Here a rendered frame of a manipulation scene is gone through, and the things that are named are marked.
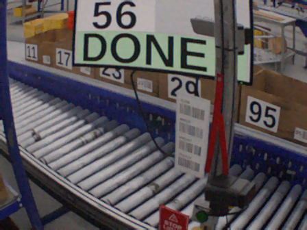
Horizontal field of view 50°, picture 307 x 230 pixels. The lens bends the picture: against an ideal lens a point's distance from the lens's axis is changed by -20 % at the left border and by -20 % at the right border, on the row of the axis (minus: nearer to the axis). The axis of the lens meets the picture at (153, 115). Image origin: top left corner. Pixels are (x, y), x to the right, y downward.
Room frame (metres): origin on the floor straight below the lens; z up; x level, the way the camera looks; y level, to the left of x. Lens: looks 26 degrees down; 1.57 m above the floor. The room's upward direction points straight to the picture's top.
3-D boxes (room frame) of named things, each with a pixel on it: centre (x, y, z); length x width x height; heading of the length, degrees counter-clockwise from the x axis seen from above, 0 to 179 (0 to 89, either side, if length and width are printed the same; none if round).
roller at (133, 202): (1.20, -0.03, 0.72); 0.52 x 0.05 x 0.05; 141
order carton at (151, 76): (1.84, 0.04, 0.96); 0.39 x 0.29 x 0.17; 51
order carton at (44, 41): (2.33, 0.65, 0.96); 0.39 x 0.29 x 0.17; 52
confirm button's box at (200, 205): (0.73, -0.13, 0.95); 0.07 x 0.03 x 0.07; 51
